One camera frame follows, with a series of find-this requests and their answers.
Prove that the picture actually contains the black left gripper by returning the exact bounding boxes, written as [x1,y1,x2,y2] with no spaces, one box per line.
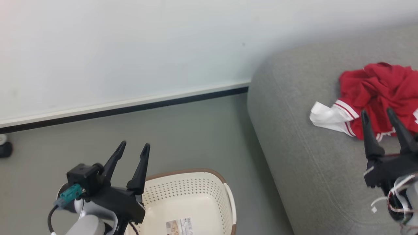
[85,141,151,225]

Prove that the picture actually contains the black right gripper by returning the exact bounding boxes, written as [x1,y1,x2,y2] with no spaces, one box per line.
[361,108,418,195]

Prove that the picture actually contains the red white striped hooded garment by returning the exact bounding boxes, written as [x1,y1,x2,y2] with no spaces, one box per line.
[309,96,418,143]

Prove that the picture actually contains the cream perforated laundry basket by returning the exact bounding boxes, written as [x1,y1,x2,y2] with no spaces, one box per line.
[125,168,237,235]

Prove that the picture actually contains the printed basket sticker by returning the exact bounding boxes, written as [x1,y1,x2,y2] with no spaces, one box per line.
[166,217,194,235]

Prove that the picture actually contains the white black skirting board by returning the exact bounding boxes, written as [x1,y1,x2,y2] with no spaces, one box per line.
[0,81,251,133]

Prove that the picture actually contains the grey fabric sofa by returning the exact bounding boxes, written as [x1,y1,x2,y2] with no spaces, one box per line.
[247,23,418,235]

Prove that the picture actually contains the black caster wheel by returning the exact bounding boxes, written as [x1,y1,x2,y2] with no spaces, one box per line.
[0,133,14,159]

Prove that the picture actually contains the white right arm wires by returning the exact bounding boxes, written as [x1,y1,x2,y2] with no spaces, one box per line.
[364,166,418,216]

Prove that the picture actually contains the teal left cable connector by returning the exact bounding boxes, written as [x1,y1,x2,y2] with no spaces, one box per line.
[54,183,82,210]

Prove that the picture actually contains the black left camera cable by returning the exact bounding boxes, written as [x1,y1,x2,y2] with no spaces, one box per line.
[48,206,60,235]

